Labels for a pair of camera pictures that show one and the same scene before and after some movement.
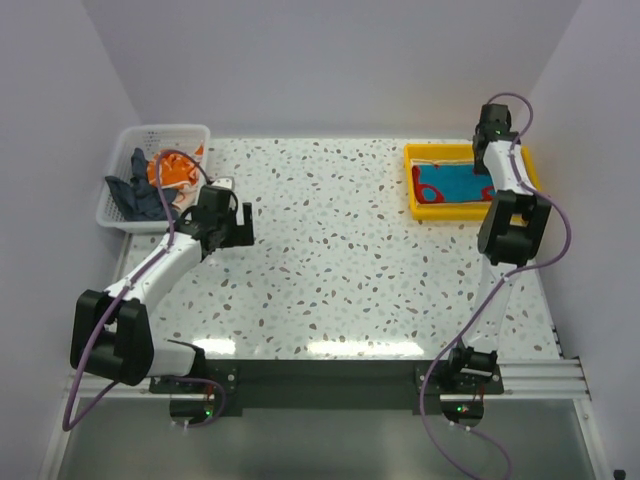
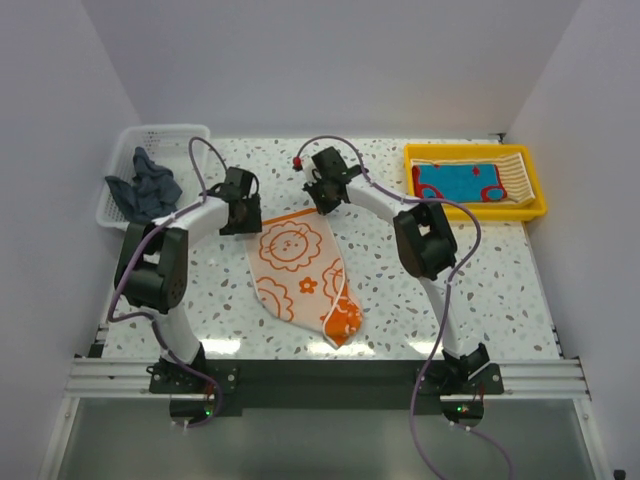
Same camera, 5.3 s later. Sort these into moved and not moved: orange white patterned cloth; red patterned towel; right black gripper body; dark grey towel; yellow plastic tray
Moved: right black gripper body; orange white patterned cloth
Not moved: red patterned towel; yellow plastic tray; dark grey towel
